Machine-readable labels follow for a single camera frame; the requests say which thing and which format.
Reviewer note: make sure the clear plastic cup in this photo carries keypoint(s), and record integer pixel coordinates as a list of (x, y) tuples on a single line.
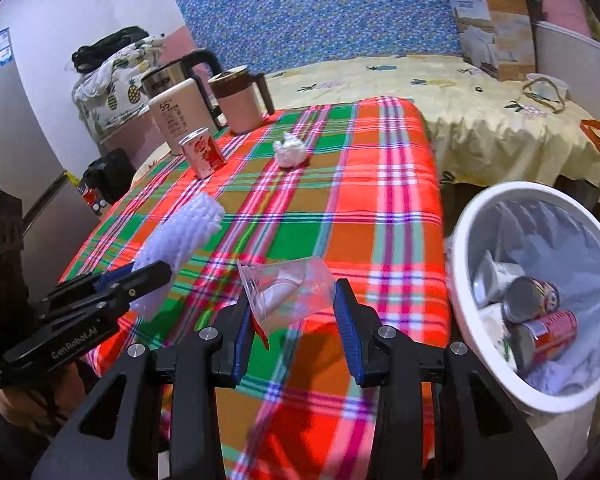
[(290, 290)]

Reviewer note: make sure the white foam net sleeve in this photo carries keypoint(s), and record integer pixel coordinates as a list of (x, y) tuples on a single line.
[(185, 235)]

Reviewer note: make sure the silver refrigerator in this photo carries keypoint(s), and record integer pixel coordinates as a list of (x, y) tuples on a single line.
[(10, 135)]

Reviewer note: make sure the pink drink carton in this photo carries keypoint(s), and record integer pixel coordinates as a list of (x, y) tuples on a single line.
[(202, 152)]

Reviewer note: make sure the beige wrapper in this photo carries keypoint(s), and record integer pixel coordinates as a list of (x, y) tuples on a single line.
[(490, 325)]

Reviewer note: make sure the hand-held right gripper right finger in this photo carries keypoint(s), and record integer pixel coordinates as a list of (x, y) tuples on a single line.
[(347, 335)]

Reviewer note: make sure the black bag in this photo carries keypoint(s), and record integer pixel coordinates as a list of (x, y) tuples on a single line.
[(105, 45)]

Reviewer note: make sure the white lined trash bin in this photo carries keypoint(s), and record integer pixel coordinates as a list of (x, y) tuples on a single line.
[(580, 270)]

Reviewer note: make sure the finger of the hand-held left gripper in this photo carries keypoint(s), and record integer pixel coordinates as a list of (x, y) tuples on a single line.
[(130, 287), (107, 280)]

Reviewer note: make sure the red white packet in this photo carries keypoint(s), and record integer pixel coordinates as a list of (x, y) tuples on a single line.
[(92, 200)]

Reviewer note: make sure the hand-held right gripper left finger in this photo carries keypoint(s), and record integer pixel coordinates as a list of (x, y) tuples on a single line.
[(240, 340)]

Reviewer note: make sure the person's left hand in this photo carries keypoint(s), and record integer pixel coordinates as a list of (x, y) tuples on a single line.
[(15, 405)]

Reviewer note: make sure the black case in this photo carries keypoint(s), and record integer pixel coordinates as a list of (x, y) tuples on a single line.
[(107, 172)]

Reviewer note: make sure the blue patterned mattress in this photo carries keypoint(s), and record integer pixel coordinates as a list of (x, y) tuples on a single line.
[(330, 15)]

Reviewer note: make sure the pineapple printed bag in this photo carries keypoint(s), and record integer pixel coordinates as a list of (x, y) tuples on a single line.
[(115, 95)]

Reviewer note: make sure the yellow printed bed sheet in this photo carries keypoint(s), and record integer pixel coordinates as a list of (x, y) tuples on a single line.
[(430, 90)]

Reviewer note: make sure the printed paper cup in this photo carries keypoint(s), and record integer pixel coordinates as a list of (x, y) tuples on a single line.
[(495, 280)]

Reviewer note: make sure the steel electric kettle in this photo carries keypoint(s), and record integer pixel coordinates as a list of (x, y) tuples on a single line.
[(200, 60)]

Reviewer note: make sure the beige printed bottle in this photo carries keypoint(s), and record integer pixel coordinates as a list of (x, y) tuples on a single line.
[(175, 110)]

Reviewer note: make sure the plaid tablecloth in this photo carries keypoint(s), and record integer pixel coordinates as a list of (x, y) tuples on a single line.
[(330, 210)]

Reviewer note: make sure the pink mug with brown lid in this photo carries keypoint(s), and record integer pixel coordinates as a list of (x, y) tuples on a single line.
[(240, 105)]

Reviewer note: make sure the crumpled white tissue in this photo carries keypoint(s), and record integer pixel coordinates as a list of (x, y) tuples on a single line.
[(290, 152)]

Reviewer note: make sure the printed cardboard box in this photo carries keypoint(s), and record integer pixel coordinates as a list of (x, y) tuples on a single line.
[(500, 35)]

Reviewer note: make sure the pink cabinet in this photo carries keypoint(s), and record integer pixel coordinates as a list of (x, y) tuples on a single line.
[(130, 137)]

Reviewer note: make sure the red can with cartoon face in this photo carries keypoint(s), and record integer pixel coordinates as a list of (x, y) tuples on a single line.
[(530, 300)]

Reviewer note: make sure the white board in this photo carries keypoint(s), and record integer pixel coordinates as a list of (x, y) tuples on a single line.
[(570, 60)]

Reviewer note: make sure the red can with label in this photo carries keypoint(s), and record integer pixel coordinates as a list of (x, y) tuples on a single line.
[(550, 335)]

